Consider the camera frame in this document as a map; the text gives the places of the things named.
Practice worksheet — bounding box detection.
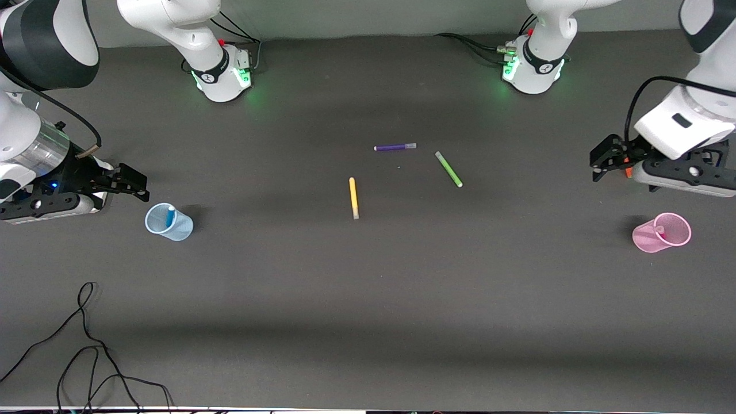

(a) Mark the translucent blue plastic cup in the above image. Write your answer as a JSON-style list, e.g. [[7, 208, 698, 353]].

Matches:
[[145, 202, 194, 242]]

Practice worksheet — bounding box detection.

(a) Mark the translucent pink plastic cup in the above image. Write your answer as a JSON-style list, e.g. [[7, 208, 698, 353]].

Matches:
[[632, 212, 692, 254]]

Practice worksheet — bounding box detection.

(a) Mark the green marker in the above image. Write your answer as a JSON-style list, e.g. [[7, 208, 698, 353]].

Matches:
[[435, 151, 463, 188]]

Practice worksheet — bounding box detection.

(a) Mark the loose black cable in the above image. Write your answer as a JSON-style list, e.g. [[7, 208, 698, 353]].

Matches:
[[0, 282, 174, 413]]

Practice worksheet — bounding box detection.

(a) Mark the black right base cable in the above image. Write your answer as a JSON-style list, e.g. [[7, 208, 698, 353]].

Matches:
[[204, 9, 263, 74]]

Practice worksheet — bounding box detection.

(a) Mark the black base cable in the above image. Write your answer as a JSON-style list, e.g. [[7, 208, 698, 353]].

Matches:
[[204, 9, 263, 74], [434, 13, 538, 65]]

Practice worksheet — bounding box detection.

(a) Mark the black left base cable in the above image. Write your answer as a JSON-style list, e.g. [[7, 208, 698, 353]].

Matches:
[[434, 13, 538, 65]]

